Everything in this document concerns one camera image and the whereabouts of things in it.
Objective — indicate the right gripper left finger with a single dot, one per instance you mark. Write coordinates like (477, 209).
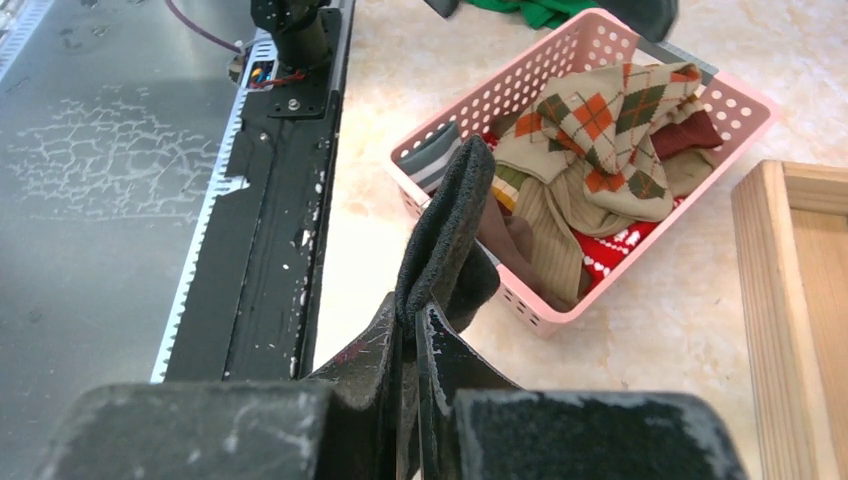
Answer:
(340, 422)

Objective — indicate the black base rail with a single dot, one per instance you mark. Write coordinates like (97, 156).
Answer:
(247, 302)

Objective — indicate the green cloth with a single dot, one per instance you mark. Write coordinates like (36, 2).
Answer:
(537, 14)

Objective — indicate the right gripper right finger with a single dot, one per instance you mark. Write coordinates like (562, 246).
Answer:
(476, 424)

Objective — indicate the wooden rack stand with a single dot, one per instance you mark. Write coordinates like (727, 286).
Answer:
(791, 234)

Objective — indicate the striped socks in basket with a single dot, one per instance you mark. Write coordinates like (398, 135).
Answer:
(586, 171)

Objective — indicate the pink plastic basket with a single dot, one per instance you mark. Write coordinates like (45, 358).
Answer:
(740, 114)

